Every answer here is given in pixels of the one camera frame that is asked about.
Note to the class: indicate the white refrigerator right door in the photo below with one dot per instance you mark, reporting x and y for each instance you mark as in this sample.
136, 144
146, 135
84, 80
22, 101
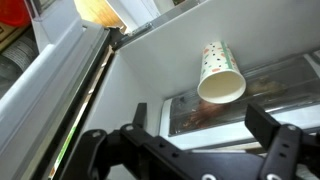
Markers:
33, 109

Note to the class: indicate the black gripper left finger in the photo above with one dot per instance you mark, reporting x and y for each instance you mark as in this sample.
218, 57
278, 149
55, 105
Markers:
140, 115

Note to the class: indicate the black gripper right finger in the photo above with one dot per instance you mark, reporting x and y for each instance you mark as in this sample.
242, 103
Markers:
282, 143

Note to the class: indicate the patterned paper cup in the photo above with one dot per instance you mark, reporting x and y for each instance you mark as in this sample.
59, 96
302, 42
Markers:
221, 81

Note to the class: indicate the red lid glass jar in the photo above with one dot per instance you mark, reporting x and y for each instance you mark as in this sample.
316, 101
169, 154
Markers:
14, 13

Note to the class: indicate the clear crisper drawer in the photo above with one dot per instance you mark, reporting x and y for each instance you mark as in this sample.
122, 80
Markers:
288, 89

